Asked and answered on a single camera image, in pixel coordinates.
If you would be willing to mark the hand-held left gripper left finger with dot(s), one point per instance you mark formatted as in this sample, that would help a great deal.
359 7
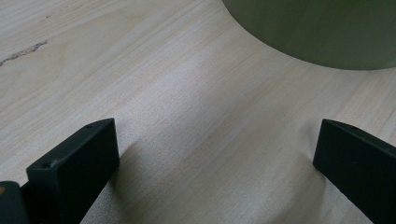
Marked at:
71 174

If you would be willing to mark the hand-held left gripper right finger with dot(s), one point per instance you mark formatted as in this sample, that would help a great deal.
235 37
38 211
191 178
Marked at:
358 168

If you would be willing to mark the green plastic trash bin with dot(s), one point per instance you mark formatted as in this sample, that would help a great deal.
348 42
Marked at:
317 31

